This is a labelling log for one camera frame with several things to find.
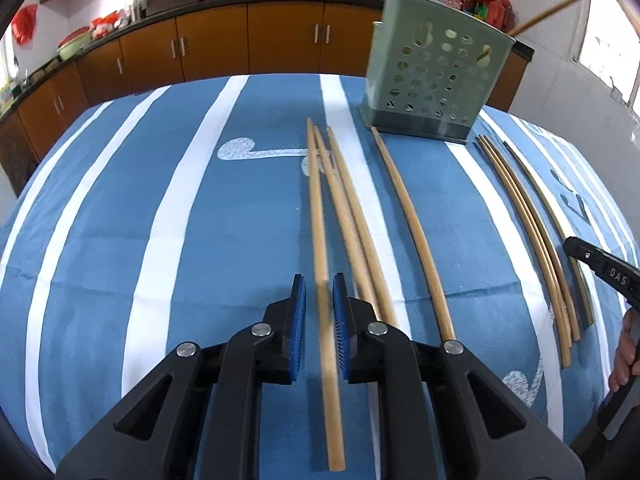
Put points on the green basin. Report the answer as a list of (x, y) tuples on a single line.
[(74, 46)]

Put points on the green perforated utensil holder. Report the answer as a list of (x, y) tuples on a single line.
[(425, 60)]

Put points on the dark chopstick pair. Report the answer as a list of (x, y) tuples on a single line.
[(565, 350)]

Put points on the brown bamboo chopstick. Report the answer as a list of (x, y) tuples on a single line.
[(575, 330)]

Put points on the light bamboo chopstick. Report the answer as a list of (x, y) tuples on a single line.
[(354, 255), (371, 255), (320, 240)]

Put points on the window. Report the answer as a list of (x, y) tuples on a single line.
[(612, 35)]

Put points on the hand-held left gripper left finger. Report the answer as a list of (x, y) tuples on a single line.
[(298, 330)]

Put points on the chopsticks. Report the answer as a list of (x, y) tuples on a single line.
[(550, 12)]

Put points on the red plastic bags on counter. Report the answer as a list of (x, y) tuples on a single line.
[(107, 25)]

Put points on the dark olive chopstick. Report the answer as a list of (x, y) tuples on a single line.
[(587, 305)]

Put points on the golden bamboo chopstick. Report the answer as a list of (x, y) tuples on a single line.
[(417, 240)]

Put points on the wooden kitchen base cabinets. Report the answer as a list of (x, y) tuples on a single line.
[(210, 45)]

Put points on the person's right hand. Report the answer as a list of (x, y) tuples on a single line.
[(627, 350)]

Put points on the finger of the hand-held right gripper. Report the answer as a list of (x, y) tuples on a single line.
[(610, 272)]

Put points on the metal jars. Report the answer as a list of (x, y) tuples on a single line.
[(137, 5)]

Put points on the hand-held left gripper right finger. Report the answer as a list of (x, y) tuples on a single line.
[(340, 330)]

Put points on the blue white striped tablecloth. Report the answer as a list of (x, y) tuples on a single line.
[(200, 240)]

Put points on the red bags with packets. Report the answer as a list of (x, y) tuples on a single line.
[(487, 2)]

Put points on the red bag on wall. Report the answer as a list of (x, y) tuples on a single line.
[(24, 27)]

